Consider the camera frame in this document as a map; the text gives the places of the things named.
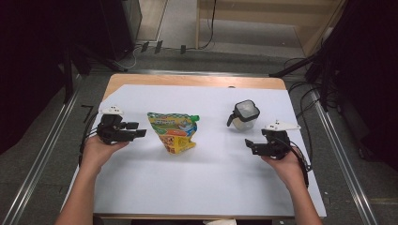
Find black floor cable loop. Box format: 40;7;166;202
287;81;317;163

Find dark curtain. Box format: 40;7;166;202
0;0;104;154
313;0;398;170

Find metal rail behind table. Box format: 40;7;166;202
90;68;270;78

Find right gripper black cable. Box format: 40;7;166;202
281;137;313;188

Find person's right hand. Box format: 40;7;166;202
261;146;309;190

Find white table sheet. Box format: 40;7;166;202
62;83;328;218

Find white floor cable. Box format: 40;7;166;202
114;46;139;70

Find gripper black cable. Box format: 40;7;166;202
281;137;313;188
78;112;101;167

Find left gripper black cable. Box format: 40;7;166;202
78;112;101;167

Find metal floor rail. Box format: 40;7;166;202
313;90;378;225
0;90;79;225

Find black stand leg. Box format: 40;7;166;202
268;55;317;79

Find black cabinet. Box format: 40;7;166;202
99;0;144;62

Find hanging black cable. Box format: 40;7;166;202
200;0;218;51

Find black stand with legs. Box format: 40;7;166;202
62;43;120;104

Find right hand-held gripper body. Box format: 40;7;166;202
262;120;300;161

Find person's left hand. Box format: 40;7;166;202
82;134;130;172

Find wooden frame furniture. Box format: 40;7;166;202
195;0;348;57

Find yellow spout pouch green cap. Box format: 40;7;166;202
146;112;201;155

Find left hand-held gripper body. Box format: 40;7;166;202
97;105;126;145

